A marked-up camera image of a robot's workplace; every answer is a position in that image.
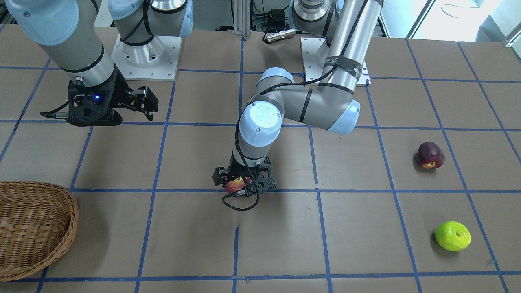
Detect green apple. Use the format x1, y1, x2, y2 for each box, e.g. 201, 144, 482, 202
434, 221, 471, 252

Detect aluminium frame post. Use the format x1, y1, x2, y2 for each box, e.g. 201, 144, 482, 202
232, 0, 252, 38

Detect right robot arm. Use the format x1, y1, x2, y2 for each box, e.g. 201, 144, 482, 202
5, 0, 193, 127

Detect red yellow apple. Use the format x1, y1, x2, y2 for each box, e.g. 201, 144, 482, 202
224, 177, 246, 194

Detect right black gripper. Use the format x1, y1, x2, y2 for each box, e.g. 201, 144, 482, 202
103, 67, 159, 122

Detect wicker basket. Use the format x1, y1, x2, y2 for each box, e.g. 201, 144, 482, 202
0, 181, 79, 282

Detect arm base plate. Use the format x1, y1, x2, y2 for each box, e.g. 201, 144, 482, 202
111, 36, 184, 82
300, 37, 371, 85

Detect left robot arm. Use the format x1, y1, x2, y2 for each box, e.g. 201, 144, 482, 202
212, 0, 385, 197

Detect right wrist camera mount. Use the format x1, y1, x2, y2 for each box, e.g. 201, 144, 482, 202
65, 76, 122, 127

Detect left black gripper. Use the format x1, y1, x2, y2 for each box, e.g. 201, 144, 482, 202
212, 157, 278, 197

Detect dark red apple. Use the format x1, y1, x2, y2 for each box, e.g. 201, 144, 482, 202
416, 141, 445, 169

